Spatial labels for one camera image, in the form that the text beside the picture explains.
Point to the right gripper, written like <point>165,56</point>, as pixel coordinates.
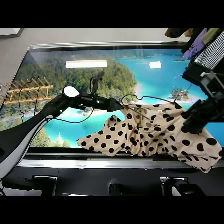
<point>193,121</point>

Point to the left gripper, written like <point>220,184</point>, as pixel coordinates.
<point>106,103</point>

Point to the cream black-dotted garment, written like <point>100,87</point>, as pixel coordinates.
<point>156,136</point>

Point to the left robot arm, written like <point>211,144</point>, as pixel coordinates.
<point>26,133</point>

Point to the brown clothes hanger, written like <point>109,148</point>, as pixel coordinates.
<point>31,88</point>
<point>28,99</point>

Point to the black garment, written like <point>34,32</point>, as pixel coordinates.
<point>195,73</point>

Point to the purple garment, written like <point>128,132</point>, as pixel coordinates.
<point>196,46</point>

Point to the olive garment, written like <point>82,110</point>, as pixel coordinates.
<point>210,35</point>

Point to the brown garment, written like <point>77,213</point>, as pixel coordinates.
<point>176,32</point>

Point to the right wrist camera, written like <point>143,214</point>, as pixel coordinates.
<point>213,83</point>

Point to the silver frame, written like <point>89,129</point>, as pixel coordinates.
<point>100,163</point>

